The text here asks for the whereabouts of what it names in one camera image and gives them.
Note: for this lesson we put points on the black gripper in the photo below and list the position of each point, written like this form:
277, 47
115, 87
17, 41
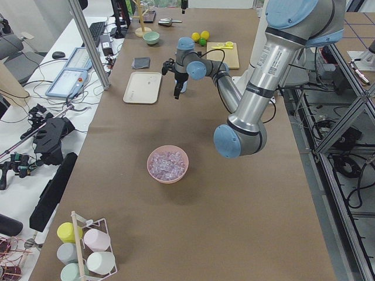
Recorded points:
180, 76

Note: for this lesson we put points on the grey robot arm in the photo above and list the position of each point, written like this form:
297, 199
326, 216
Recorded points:
291, 26

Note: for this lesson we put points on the light blue cup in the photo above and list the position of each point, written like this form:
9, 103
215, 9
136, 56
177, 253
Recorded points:
184, 87

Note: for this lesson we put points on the pile of clear ice cubes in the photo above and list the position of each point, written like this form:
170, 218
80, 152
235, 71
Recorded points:
167, 166

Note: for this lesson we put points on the pink cup in rack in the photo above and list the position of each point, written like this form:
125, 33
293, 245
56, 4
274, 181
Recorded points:
97, 240

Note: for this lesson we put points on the yellow cup in rack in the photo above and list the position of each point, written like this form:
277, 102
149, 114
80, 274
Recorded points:
65, 232

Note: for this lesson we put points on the white cup in rack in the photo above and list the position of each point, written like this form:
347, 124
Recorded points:
101, 263

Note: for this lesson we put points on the grey cup in rack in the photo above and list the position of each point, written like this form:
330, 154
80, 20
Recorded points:
67, 253

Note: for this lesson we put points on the mint cup in rack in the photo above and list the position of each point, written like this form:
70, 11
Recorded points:
70, 272

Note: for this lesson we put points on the cream rabbit tray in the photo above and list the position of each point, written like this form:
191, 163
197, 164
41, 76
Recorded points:
142, 88

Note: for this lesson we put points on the grey folded cloth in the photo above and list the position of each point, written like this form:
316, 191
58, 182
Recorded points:
141, 62

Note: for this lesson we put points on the green bowl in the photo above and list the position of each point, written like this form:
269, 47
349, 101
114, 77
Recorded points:
151, 38

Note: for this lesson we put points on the green lime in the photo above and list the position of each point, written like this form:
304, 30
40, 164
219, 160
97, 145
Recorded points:
202, 41

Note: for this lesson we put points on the lower whole yellow lemon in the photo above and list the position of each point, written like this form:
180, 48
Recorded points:
195, 36

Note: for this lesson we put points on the whole yellow lemon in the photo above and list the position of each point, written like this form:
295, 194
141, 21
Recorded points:
205, 35
195, 36

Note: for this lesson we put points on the upper whole yellow lemon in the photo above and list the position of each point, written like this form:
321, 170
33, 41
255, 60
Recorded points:
205, 35

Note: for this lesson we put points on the metal scoop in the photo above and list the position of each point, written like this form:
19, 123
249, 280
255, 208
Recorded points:
168, 22

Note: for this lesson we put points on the wooden mug tree stand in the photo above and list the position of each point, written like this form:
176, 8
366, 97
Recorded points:
139, 32

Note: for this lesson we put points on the wooden cutting board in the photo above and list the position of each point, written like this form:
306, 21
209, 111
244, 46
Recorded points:
229, 56

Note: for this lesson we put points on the yellow plastic knife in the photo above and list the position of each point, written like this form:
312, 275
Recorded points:
222, 46

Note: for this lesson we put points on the upper lemon half slice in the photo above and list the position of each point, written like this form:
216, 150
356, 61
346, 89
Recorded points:
229, 44

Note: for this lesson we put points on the black box device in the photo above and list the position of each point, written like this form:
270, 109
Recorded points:
106, 45

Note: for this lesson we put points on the pink bowl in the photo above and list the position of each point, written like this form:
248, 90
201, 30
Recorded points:
169, 148

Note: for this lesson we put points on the black keyboard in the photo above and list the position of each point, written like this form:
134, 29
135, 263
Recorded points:
97, 29

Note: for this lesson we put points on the teach pendant tablet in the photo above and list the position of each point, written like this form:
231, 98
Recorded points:
72, 77

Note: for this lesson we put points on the black computer mouse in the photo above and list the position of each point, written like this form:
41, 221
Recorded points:
58, 55

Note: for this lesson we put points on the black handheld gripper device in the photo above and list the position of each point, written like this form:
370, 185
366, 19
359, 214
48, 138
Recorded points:
48, 139

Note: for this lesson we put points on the black long bar device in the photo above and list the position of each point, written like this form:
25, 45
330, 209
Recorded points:
52, 194

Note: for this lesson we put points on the aluminium frame post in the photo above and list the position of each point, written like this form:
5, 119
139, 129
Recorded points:
87, 39

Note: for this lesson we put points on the white wire cup rack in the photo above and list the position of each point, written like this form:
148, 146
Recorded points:
81, 226

